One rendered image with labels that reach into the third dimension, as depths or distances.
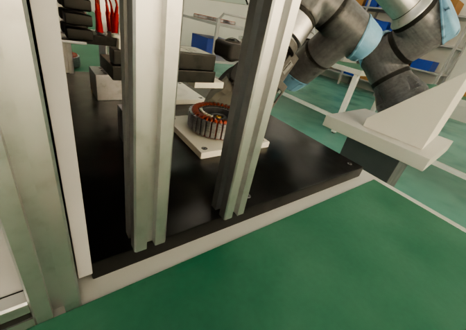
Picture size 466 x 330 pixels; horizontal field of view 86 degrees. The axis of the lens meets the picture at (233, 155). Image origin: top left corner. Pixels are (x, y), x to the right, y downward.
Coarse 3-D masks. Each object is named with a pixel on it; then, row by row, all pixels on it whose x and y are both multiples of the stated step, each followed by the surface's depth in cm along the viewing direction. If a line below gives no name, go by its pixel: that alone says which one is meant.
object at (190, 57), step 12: (180, 48) 37; (192, 48) 39; (108, 60) 31; (180, 60) 34; (192, 60) 35; (204, 60) 36; (108, 72) 32; (120, 72) 30; (180, 72) 35; (192, 72) 36; (204, 72) 37; (192, 84) 38; (204, 84) 38; (216, 84) 40
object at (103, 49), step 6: (96, 36) 47; (102, 36) 48; (108, 36) 49; (90, 42) 47; (96, 42) 48; (102, 42) 48; (108, 42) 49; (114, 42) 49; (102, 48) 51; (108, 48) 50; (108, 54) 51
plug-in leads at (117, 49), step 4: (112, 36) 29; (116, 36) 29; (116, 40) 30; (120, 40) 30; (116, 44) 30; (120, 44) 30; (112, 48) 30; (116, 48) 30; (120, 48) 30; (112, 52) 30; (116, 52) 30; (120, 52) 30; (112, 56) 30; (116, 56) 30; (120, 56) 30; (112, 60) 30; (116, 60) 30; (120, 60) 30; (116, 64) 30; (120, 64) 30
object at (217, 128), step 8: (200, 104) 48; (208, 104) 49; (216, 104) 50; (192, 112) 44; (200, 112) 44; (208, 112) 49; (216, 112) 50; (224, 112) 50; (192, 120) 44; (200, 120) 42; (208, 120) 42; (216, 120) 42; (224, 120) 43; (192, 128) 44; (200, 128) 43; (208, 128) 42; (216, 128) 43; (224, 128) 42; (208, 136) 43; (216, 136) 43; (224, 136) 43
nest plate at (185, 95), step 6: (180, 84) 71; (180, 90) 66; (186, 90) 67; (192, 90) 68; (180, 96) 62; (186, 96) 62; (192, 96) 63; (198, 96) 64; (180, 102) 60; (186, 102) 61; (192, 102) 62; (198, 102) 63
